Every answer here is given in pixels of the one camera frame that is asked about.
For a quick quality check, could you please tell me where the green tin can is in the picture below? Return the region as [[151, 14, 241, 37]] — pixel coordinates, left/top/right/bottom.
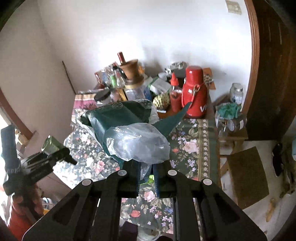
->
[[41, 135, 64, 155]]

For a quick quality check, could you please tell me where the green plastic bag bundle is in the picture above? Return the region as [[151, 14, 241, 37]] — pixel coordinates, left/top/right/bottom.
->
[[78, 98, 191, 166]]

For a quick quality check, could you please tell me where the white plastic basin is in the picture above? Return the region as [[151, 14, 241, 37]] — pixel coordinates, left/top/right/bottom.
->
[[137, 226, 161, 241]]

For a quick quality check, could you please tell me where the green wrapper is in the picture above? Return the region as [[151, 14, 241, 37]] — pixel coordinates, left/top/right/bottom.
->
[[140, 175, 154, 184]]

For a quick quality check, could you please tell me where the person left hand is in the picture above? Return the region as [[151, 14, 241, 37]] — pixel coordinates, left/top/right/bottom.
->
[[12, 184, 44, 224]]

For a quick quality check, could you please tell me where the wooden stool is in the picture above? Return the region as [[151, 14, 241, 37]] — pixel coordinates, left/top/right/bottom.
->
[[220, 147, 269, 209]]

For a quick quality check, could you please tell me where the maroon patterned cloth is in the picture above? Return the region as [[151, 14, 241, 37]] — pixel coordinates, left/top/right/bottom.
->
[[73, 93, 97, 110]]

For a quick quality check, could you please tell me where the floral green tablecloth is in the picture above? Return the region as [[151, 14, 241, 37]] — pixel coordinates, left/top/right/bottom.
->
[[54, 119, 218, 233]]

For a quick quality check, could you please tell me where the yellow label glass bottle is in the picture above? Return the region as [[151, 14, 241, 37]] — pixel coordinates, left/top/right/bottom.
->
[[112, 65, 128, 101]]

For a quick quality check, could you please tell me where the green cap bottle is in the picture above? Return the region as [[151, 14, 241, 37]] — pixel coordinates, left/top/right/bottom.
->
[[109, 74, 117, 88]]

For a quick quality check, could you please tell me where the green teal cloth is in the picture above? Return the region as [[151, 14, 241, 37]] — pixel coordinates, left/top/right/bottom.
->
[[216, 102, 241, 120]]

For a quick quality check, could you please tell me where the clear jar with gold lid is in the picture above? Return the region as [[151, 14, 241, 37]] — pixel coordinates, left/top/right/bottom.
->
[[125, 80, 152, 100]]

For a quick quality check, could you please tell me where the red sauce bottle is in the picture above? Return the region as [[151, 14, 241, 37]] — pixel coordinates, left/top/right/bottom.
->
[[169, 72, 182, 113]]

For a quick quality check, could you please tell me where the red thermos jug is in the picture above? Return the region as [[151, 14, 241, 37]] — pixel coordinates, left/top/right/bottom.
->
[[181, 65, 208, 118]]

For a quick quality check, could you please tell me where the brown clay pot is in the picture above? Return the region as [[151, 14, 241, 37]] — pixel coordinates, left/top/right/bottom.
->
[[120, 59, 144, 85]]

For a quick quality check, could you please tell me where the dark wine bottle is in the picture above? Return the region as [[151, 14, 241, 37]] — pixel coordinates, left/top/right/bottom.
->
[[117, 52, 127, 79]]

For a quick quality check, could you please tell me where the glass jar on side table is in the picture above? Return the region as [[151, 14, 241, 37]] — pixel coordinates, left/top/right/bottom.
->
[[229, 83, 243, 105]]

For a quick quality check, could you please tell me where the brown wooden door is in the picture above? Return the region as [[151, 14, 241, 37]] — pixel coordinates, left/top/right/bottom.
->
[[243, 1, 295, 141]]

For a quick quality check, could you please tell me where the light switch plate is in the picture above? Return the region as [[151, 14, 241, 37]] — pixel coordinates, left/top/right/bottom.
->
[[225, 0, 242, 15]]

